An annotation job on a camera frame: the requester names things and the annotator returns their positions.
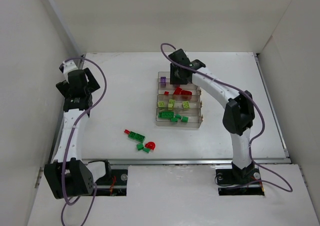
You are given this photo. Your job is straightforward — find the purple lego plate brick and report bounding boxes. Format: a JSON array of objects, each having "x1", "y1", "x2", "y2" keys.
[{"x1": 160, "y1": 77, "x2": 167, "y2": 87}]

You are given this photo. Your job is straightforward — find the red lego block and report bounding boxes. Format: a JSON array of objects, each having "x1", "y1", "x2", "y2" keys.
[{"x1": 173, "y1": 87, "x2": 192, "y2": 96}]

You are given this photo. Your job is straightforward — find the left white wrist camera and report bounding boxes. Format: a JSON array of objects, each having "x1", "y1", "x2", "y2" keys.
[{"x1": 59, "y1": 60, "x2": 78, "y2": 82}]

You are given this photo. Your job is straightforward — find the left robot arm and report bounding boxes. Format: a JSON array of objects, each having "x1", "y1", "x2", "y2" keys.
[{"x1": 44, "y1": 68, "x2": 112, "y2": 199}]

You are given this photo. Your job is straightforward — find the clear compartment organizer tray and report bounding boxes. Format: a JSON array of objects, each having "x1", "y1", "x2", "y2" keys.
[{"x1": 155, "y1": 72, "x2": 203, "y2": 129}]

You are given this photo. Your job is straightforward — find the green lego square brick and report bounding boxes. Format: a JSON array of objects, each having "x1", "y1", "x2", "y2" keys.
[{"x1": 181, "y1": 116, "x2": 189, "y2": 122}]

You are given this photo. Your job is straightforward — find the green lego long brick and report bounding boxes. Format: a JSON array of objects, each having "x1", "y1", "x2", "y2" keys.
[{"x1": 158, "y1": 111, "x2": 175, "y2": 119}]

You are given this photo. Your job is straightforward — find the red lego arch piece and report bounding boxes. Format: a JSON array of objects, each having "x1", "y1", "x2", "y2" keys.
[{"x1": 145, "y1": 141, "x2": 156, "y2": 150}]

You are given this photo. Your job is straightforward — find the green lego small left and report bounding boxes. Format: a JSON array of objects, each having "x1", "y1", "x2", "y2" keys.
[{"x1": 136, "y1": 143, "x2": 144, "y2": 151}]

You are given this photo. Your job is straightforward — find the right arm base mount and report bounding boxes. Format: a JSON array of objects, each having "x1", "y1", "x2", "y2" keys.
[{"x1": 214, "y1": 168, "x2": 265, "y2": 196}]

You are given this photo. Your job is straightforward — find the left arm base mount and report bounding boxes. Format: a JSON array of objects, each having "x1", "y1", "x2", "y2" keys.
[{"x1": 81, "y1": 165, "x2": 128, "y2": 196}]

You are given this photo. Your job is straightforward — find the lime lego square brick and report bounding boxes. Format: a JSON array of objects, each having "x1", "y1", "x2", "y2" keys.
[{"x1": 157, "y1": 101, "x2": 166, "y2": 108}]

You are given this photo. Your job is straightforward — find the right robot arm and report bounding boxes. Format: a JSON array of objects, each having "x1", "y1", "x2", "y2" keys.
[{"x1": 168, "y1": 49, "x2": 255, "y2": 181}]

